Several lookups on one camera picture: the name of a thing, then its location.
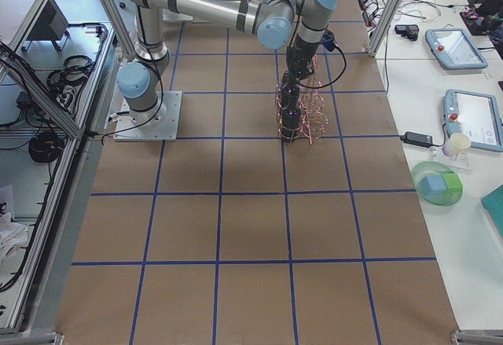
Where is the blue foam cube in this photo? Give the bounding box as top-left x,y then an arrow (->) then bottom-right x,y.
417,174 -> 446,196

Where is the blue teach pendant far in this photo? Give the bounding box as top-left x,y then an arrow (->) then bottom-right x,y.
425,28 -> 488,70

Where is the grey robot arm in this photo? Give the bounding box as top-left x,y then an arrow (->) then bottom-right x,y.
129,0 -> 339,111

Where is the blue teach pendant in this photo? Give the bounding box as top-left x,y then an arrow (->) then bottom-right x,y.
425,28 -> 488,70
443,89 -> 502,152

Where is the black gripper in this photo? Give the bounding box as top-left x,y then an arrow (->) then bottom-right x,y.
286,44 -> 317,81

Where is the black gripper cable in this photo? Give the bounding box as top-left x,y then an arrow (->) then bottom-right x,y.
310,40 -> 347,86

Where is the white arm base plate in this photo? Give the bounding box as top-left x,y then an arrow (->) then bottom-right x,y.
112,90 -> 182,141
163,9 -> 193,23

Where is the green glass bowl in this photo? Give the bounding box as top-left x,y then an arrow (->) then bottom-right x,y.
411,161 -> 463,206

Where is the copper wire wine rack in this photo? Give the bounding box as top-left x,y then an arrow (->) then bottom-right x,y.
274,53 -> 329,145

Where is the green foam cube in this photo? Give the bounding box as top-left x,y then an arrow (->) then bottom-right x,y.
441,171 -> 463,194

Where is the dark glass wine bottle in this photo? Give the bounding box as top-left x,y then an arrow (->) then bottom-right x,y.
276,71 -> 299,115

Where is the blue teach pendant near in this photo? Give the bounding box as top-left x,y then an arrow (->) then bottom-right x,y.
443,89 -> 502,152

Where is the dark bottle in rack front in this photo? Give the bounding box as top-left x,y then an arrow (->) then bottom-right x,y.
280,108 -> 301,143

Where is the aluminium frame post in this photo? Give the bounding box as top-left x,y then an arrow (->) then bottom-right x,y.
367,0 -> 402,57

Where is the black power adapter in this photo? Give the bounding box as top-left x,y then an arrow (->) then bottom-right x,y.
400,131 -> 433,148

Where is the white paper cup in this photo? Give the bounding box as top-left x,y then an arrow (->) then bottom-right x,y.
442,133 -> 471,159

